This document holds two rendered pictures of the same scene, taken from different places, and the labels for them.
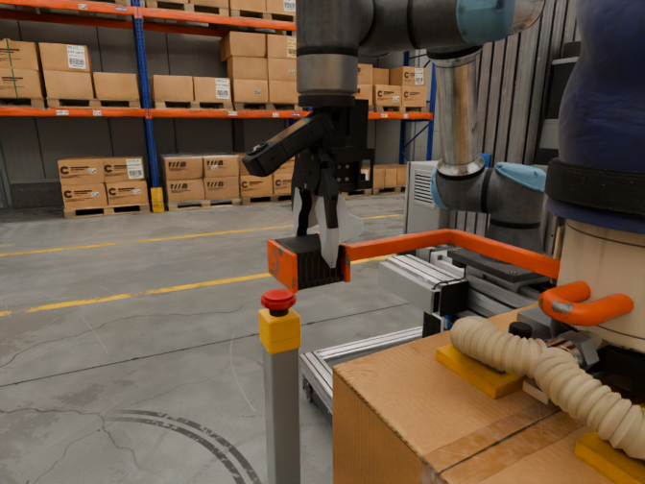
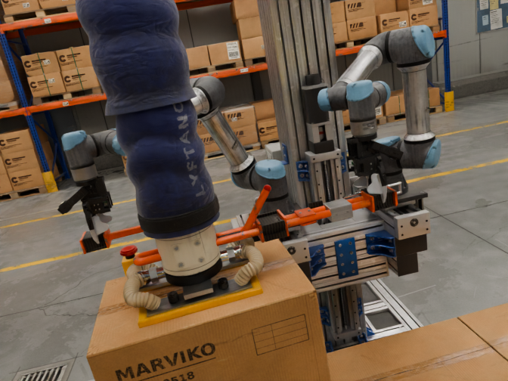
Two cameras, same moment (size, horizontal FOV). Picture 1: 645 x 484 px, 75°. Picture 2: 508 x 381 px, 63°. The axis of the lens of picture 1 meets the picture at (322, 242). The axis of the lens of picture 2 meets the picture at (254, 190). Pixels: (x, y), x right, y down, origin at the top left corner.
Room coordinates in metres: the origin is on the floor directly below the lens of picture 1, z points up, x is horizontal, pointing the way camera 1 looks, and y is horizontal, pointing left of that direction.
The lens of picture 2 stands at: (-0.54, -0.93, 1.66)
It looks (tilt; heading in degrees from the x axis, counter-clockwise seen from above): 17 degrees down; 19
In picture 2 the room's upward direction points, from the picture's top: 10 degrees counter-clockwise
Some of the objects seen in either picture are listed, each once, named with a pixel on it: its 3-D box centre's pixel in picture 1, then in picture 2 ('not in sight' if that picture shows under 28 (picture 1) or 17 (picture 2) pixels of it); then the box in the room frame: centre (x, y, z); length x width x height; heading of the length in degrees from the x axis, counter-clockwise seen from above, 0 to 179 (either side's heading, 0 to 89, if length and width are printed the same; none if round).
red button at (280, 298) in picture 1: (278, 302); (129, 252); (0.78, 0.09, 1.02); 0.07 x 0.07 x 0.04
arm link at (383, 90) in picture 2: not in sight; (368, 95); (0.83, -0.90, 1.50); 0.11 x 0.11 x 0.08; 69
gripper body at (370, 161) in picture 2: not in sight; (364, 154); (0.72, -0.87, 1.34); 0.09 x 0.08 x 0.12; 118
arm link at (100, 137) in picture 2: (378, 23); (109, 142); (0.63, -0.08, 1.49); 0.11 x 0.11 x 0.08; 57
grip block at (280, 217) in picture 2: not in sight; (271, 225); (0.57, -0.59, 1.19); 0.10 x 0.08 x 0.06; 28
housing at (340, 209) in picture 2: not in sight; (338, 209); (0.67, -0.78, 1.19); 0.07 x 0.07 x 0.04; 28
